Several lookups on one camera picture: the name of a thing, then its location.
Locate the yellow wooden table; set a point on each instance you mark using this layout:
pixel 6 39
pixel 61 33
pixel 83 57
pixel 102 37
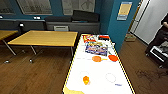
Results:
pixel 6 34
pixel 46 37

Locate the small black round object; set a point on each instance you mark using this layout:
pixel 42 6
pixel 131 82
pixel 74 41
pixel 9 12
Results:
pixel 21 27

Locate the person in black shirt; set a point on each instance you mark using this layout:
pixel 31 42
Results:
pixel 163 31

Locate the orange snack bag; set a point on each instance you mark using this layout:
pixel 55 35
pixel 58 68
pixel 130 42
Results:
pixel 89 38

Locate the light grey sofa cushion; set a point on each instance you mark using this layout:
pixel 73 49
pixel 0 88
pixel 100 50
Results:
pixel 61 28

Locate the brown cardboard box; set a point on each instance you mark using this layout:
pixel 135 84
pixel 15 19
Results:
pixel 130 37

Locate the pale yellow wall plate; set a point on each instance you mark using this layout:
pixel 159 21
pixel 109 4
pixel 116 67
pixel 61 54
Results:
pixel 124 11

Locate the dark grey sofa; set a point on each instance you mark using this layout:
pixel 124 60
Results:
pixel 83 25

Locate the yellow air hockey table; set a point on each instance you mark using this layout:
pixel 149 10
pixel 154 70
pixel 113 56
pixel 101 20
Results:
pixel 100 71

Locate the interior glass window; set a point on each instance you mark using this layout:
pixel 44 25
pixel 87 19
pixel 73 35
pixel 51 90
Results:
pixel 35 6
pixel 78 6
pixel 6 6

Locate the red black paddle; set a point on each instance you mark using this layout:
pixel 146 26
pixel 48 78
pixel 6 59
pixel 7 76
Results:
pixel 103 37

